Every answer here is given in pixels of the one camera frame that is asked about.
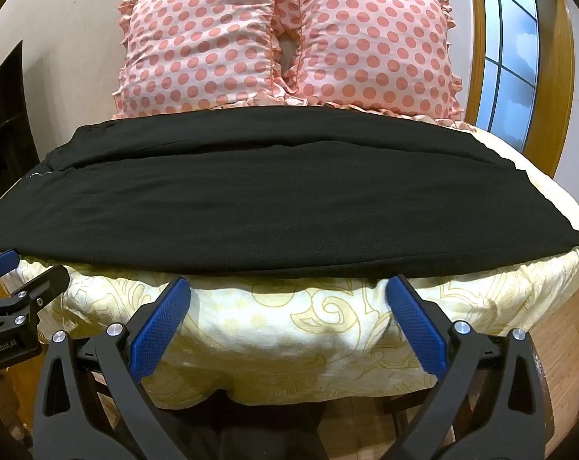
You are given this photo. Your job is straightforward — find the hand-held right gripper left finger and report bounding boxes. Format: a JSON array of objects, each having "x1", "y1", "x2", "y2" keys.
[{"x1": 32, "y1": 276, "x2": 200, "y2": 460}]

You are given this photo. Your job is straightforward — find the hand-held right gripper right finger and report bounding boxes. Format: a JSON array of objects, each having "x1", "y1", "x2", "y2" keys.
[{"x1": 386, "y1": 275, "x2": 545, "y2": 460}]

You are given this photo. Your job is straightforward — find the black pants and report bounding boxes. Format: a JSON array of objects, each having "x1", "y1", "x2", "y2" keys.
[{"x1": 0, "y1": 105, "x2": 579, "y2": 281}]

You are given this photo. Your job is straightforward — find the bed with yellow patterned sheet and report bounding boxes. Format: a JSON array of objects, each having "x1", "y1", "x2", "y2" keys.
[{"x1": 0, "y1": 114, "x2": 579, "y2": 407}]

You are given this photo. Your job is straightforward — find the dark wooden cabinet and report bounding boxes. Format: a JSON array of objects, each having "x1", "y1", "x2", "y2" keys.
[{"x1": 0, "y1": 41, "x2": 39, "y2": 212}]

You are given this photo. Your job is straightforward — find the pink polka dot ruffled pillow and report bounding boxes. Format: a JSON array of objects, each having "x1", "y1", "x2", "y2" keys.
[
  {"x1": 275, "y1": 0, "x2": 478, "y2": 131},
  {"x1": 111, "y1": 0, "x2": 301, "y2": 120}
]

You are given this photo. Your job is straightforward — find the wooden framed glass door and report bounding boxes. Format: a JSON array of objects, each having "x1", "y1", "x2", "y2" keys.
[{"x1": 466, "y1": 0, "x2": 577, "y2": 155}]

